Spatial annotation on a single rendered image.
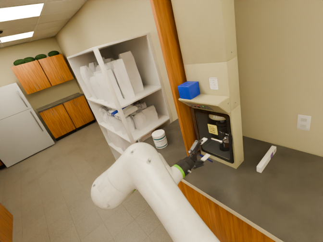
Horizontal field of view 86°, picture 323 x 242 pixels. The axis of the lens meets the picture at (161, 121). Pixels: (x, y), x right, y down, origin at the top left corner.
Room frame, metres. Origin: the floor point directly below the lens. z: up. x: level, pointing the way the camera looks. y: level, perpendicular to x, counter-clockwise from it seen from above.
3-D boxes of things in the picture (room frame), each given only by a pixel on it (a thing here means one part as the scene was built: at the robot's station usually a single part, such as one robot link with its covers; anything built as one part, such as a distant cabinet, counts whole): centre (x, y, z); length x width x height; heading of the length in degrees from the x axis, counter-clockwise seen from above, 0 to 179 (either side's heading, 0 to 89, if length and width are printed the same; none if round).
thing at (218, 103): (1.03, -0.29, 1.46); 0.32 x 0.12 x 0.10; 33
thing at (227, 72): (1.13, -0.44, 1.33); 0.32 x 0.25 x 0.77; 33
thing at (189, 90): (1.11, -0.23, 1.56); 0.10 x 0.10 x 0.09; 33
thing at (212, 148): (1.06, -0.33, 1.19); 0.30 x 0.01 x 0.40; 32
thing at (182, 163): (0.81, -0.04, 1.20); 0.12 x 0.06 x 0.09; 33
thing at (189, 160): (0.85, -0.10, 1.20); 0.09 x 0.07 x 0.08; 123
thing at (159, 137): (1.51, 0.07, 1.02); 0.13 x 0.13 x 0.15
